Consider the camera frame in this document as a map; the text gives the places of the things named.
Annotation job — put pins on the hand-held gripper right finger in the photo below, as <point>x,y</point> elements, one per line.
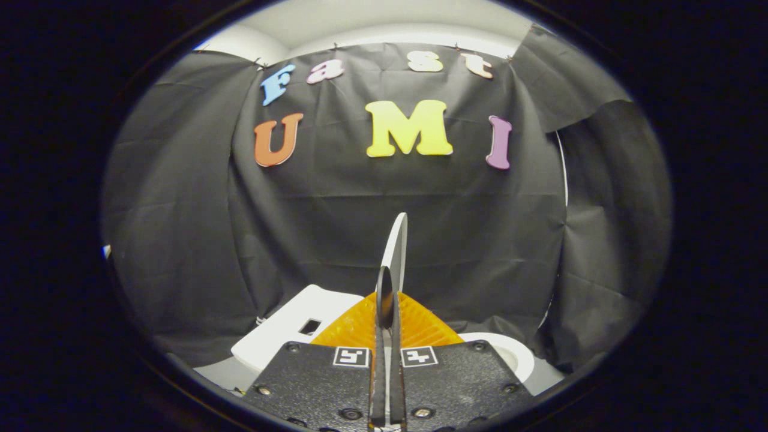
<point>396,384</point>

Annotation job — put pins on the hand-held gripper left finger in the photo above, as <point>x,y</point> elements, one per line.
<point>380,384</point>

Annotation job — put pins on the white toilet lid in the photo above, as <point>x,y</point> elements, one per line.
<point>397,252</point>

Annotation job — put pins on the white toilet tank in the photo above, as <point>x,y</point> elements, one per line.
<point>282,336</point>

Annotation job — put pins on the white toilet bowl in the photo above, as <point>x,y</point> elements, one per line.
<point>516,354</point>

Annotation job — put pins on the black backdrop cloth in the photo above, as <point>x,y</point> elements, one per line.
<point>336,216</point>

